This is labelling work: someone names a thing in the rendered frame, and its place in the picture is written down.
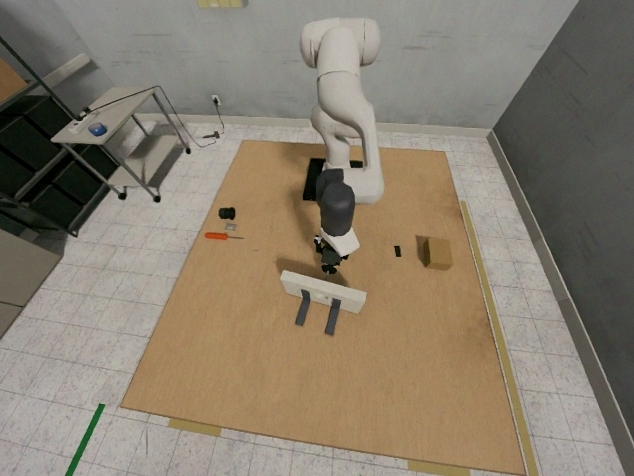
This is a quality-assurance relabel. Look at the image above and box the brown cardboard box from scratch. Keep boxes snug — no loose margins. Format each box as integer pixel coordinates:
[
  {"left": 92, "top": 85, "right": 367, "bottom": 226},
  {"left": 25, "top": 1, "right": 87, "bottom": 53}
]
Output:
[{"left": 423, "top": 238, "right": 453, "bottom": 271}]

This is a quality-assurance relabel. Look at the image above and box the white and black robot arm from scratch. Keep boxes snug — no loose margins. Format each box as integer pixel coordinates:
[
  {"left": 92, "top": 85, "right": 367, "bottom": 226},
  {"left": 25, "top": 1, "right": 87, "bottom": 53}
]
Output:
[{"left": 300, "top": 17, "right": 385, "bottom": 266}]

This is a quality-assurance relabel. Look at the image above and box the red-handled screwdriver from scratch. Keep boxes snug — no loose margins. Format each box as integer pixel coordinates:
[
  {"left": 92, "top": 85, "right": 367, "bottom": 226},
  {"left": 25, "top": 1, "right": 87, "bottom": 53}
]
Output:
[{"left": 205, "top": 233, "right": 244, "bottom": 240}]

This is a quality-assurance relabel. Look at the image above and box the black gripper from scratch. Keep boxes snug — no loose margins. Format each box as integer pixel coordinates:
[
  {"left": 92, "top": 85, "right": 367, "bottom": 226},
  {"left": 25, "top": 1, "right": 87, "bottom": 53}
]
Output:
[{"left": 314, "top": 235, "right": 349, "bottom": 261}]

